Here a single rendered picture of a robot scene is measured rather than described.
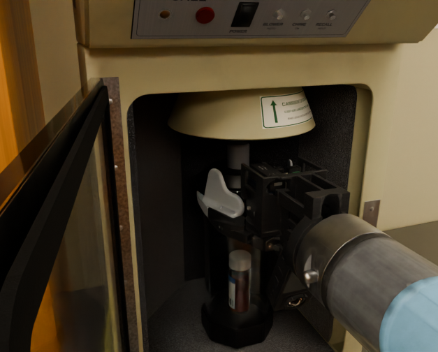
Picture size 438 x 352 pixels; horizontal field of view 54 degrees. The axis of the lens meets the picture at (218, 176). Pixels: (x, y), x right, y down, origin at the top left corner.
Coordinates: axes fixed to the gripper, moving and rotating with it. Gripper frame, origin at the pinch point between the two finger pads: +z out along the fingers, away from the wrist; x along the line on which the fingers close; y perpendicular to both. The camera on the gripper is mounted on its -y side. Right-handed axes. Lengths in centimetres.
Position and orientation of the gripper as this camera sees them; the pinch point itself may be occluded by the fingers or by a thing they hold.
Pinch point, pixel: (239, 195)
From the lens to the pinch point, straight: 55.5
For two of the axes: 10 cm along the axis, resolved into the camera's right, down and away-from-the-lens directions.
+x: -9.4, 1.2, -3.3
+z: -3.5, -3.0, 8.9
